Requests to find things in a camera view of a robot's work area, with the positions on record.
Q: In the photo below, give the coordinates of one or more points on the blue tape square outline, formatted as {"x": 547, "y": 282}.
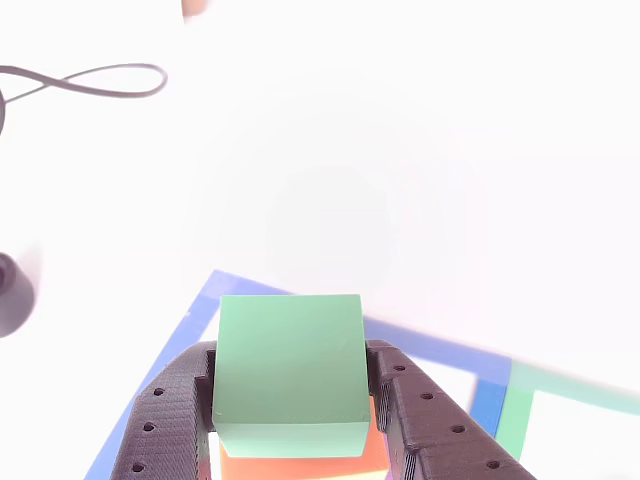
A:
{"x": 200, "y": 320}

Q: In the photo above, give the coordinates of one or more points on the orange square block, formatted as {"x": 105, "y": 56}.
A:
{"x": 300, "y": 467}

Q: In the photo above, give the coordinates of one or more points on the green square block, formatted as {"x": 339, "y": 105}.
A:
{"x": 290, "y": 355}

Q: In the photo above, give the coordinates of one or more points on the wooden furniture leg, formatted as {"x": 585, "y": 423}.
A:
{"x": 195, "y": 7}

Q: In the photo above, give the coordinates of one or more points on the green tape square outline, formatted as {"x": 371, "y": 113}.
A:
{"x": 515, "y": 420}

